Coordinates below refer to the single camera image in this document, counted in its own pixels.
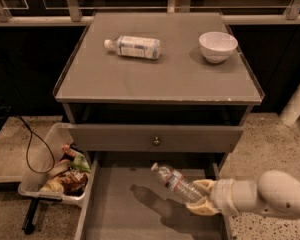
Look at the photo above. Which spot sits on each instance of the clear water bottle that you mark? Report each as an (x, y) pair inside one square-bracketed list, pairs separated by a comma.
[(175, 182)]

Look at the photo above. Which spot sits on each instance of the grey top drawer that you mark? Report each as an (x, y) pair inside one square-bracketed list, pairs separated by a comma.
[(174, 138)]

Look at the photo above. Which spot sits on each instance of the grey open middle drawer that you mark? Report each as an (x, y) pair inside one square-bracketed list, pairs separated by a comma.
[(125, 201)]

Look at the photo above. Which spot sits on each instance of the grey drawer cabinet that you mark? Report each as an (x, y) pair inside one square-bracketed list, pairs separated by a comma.
[(179, 88)]

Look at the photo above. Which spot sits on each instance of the brown snack bag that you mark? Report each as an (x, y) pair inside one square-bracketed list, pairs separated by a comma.
[(71, 182)]

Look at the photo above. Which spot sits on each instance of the green snack bag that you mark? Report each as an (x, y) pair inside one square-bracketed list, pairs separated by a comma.
[(78, 159)]

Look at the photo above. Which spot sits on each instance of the clear plastic bin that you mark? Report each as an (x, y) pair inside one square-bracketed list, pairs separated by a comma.
[(41, 163)]

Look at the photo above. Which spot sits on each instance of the metal window railing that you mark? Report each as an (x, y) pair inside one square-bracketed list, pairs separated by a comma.
[(80, 12)]

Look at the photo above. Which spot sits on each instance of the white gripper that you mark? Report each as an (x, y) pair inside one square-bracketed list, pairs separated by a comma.
[(222, 196)]

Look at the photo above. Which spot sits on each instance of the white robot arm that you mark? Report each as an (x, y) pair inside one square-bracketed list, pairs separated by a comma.
[(274, 194)]

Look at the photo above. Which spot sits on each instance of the white ceramic bowl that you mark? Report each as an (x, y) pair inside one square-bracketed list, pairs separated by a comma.
[(217, 47)]

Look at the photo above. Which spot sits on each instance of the brass drawer knob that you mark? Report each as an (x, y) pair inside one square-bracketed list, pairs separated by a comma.
[(156, 141)]

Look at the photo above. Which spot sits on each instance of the white labelled plastic bottle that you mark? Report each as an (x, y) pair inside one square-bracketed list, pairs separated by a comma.
[(136, 47)]

